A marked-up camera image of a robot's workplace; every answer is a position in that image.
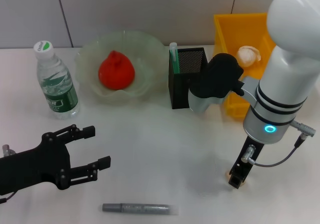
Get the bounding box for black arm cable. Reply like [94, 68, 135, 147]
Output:
[0, 190, 16, 204]
[241, 120, 315, 168]

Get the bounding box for green utility knife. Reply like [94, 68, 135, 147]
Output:
[169, 42, 180, 74]

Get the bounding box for green glass fruit plate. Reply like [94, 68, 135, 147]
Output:
[75, 30, 167, 106]

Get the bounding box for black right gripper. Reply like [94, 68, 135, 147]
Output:
[228, 135, 265, 189]

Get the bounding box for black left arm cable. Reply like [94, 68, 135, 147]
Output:
[0, 190, 16, 204]

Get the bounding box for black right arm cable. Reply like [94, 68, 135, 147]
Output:
[241, 120, 315, 168]

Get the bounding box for black mesh pen holder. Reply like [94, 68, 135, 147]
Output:
[168, 47, 212, 110]

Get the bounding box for beige eraser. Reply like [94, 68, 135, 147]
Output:
[224, 170, 248, 186]

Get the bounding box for yellow plastic bin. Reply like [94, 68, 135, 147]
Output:
[213, 13, 278, 119]

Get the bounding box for clear green-label water bottle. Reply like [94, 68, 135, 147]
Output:
[33, 40, 81, 120]

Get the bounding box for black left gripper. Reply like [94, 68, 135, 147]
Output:
[0, 125, 112, 197]

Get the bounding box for silver marker pen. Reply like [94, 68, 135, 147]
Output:
[101, 203, 180, 216]

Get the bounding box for white paper ball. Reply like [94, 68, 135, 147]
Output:
[236, 45, 263, 68]

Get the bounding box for orange fruit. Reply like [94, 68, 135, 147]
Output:
[97, 50, 136, 91]

